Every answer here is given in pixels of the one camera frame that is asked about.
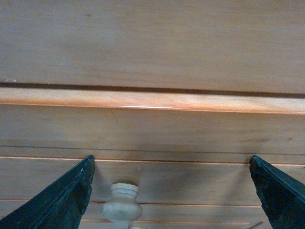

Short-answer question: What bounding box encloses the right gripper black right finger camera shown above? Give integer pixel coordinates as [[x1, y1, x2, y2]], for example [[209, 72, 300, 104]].
[[249, 156, 305, 229]]

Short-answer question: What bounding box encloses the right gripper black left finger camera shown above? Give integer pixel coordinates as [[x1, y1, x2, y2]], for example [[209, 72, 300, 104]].
[[0, 155, 95, 229]]

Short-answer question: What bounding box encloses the upper drawer wooden knob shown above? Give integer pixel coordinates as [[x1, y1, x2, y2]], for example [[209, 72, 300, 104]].
[[102, 183, 143, 224]]

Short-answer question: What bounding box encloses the wooden dresser cabinet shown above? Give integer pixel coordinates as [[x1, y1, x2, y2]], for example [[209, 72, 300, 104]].
[[0, 0, 305, 229]]

